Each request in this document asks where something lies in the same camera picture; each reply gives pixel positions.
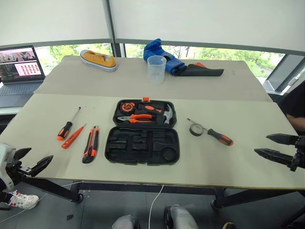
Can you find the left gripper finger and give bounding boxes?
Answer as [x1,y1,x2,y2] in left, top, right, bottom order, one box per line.
[30,155,54,177]
[14,147,32,160]

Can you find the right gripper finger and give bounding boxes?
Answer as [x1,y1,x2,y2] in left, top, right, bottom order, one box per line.
[254,148,297,167]
[266,133,299,146]

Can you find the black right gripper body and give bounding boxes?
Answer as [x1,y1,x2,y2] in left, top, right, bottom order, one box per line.
[289,135,305,172]

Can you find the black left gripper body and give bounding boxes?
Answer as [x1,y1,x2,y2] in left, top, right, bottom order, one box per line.
[5,155,33,186]

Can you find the short Phillips screwdriver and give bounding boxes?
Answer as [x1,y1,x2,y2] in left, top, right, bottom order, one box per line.
[187,118,234,146]

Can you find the black electrical tape roll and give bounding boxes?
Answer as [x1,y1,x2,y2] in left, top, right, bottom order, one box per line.
[189,123,203,137]

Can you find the black plastic tool case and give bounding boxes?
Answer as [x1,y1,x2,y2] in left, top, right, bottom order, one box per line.
[104,96,181,167]

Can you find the white patterned sneaker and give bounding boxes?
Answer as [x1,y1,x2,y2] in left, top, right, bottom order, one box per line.
[8,190,40,209]

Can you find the orange test pen screwdriver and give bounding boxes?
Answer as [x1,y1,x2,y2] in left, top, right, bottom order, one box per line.
[61,123,88,150]

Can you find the long flathead screwdriver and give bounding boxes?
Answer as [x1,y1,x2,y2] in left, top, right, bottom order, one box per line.
[56,107,82,141]

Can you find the person in black shirt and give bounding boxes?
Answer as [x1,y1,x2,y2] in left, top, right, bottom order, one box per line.
[277,81,305,120]

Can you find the black orange utility knife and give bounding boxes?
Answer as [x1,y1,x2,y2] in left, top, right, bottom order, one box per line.
[82,125,100,164]

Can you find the grey laptop computer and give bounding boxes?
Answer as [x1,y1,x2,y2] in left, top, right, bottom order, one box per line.
[0,45,46,108]

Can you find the grey open window sash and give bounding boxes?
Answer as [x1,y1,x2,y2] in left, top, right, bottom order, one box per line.
[262,53,305,95]

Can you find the grey rounded robot leg shell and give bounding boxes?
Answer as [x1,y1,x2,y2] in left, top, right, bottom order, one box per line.
[112,214,141,229]
[163,204,200,229]

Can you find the orange black tape measure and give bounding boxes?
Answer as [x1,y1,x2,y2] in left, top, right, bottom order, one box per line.
[120,101,136,113]

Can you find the black folded fabric pouch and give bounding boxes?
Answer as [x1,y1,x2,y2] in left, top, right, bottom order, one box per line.
[177,62,225,78]

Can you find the yellow canvas sneaker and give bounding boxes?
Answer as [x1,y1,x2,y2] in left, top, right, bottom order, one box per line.
[80,49,118,72]

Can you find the clear plastic measuring cup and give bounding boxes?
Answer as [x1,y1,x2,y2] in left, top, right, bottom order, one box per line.
[147,55,167,84]

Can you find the blue boxing glove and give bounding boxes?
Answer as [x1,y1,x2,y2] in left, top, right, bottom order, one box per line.
[143,39,187,77]

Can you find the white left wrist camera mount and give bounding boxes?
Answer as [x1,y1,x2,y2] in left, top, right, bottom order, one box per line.
[0,142,17,191]

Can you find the black metal table frame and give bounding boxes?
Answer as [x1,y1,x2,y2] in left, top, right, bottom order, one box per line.
[22,177,305,210]

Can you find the thin white cable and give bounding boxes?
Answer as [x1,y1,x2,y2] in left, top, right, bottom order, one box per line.
[0,180,84,222]

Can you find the orange handled pliers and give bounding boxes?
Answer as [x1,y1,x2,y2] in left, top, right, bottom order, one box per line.
[117,114,153,124]

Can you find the claw hammer orange black handle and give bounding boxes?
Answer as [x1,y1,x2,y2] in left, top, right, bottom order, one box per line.
[137,103,176,125]

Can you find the grey window frame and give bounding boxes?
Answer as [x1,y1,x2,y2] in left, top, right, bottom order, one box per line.
[0,0,305,58]

